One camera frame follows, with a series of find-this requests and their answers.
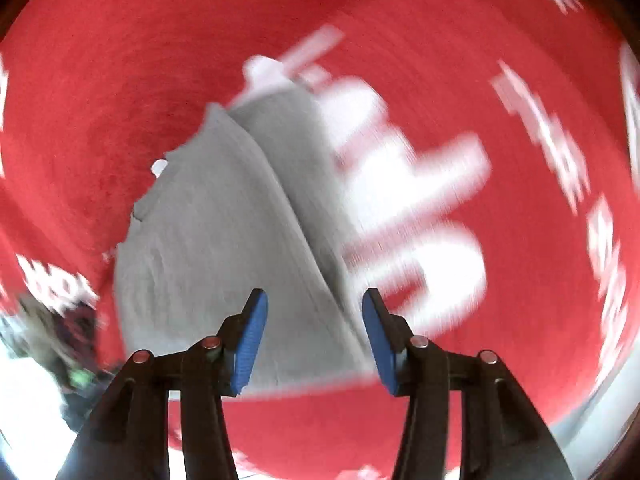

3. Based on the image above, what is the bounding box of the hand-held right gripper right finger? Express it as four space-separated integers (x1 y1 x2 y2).
361 288 576 480

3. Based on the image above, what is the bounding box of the grey sweatshirt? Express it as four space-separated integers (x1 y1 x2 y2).
112 55 381 397

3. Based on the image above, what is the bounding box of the red printed blanket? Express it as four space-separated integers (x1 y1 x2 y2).
0 0 638 480

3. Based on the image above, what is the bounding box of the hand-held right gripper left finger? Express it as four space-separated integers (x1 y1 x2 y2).
55 288 269 480

